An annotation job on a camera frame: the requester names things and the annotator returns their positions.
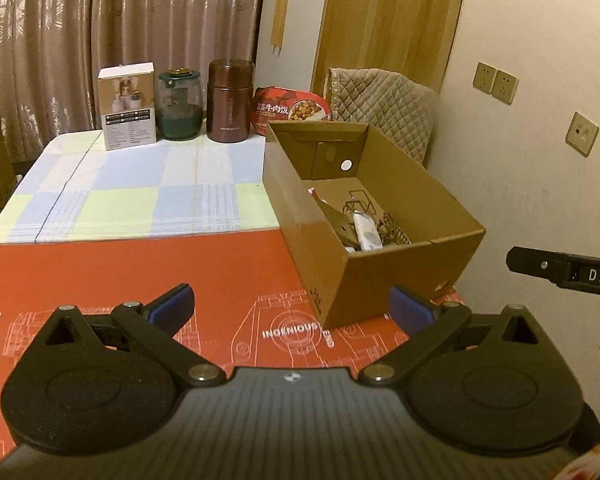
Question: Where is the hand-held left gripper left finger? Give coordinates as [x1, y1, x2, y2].
[30, 282, 226, 388]

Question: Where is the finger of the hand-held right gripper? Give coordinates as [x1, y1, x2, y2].
[506, 246, 563, 286]

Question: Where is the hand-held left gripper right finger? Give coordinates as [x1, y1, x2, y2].
[357, 286, 543, 388]

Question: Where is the brown cardboard box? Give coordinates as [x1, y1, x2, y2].
[262, 120, 486, 330]

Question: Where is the white power strip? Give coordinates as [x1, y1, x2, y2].
[352, 212, 383, 252]

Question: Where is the gold box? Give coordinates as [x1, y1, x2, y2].
[317, 199, 358, 248]

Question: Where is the metal wire holder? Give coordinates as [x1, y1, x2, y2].
[341, 190, 381, 216]

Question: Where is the person's right forearm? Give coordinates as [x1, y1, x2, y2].
[567, 437, 600, 480]

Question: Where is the red printed table mat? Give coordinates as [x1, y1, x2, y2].
[0, 227, 468, 461]

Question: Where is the checkered pastel tablecloth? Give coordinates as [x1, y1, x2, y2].
[0, 130, 283, 246]

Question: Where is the glass jar with green contents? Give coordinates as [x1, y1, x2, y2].
[156, 67, 204, 142]

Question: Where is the white product box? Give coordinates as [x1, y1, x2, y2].
[97, 62, 158, 152]

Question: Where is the brown metal thermos jar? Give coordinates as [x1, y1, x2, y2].
[207, 58, 257, 143]

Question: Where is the red instant meal bowl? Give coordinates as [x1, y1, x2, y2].
[251, 86, 333, 136]

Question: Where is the wooden door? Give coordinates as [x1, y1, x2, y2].
[310, 0, 471, 96]

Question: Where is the brown patterned curtain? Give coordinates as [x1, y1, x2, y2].
[0, 0, 271, 166]

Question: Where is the beige wall socket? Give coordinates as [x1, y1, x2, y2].
[492, 70, 519, 106]
[566, 111, 600, 157]
[472, 61, 498, 95]

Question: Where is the wooden wall ornament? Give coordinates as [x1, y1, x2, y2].
[271, 0, 290, 57]

